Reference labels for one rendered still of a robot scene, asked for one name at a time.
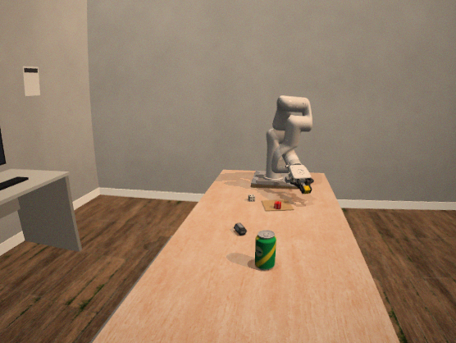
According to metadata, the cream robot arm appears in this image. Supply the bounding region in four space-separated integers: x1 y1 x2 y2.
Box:
263 95 312 181

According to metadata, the green drink can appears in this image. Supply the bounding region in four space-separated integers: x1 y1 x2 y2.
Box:
255 230 276 270

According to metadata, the tan square mat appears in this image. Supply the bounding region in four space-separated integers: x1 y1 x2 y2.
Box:
262 199 294 212

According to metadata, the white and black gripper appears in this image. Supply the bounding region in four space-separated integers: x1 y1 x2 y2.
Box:
288 162 314 194

